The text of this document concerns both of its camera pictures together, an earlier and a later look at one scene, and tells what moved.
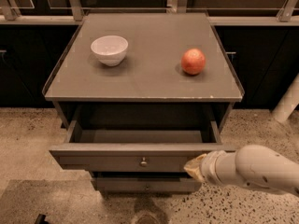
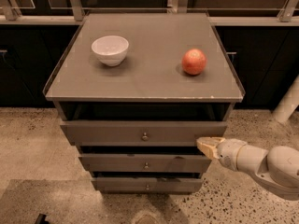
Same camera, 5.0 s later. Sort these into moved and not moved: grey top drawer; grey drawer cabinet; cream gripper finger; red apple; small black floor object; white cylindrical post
Moved: cream gripper finger; grey top drawer
Not moved: small black floor object; red apple; grey drawer cabinet; white cylindrical post
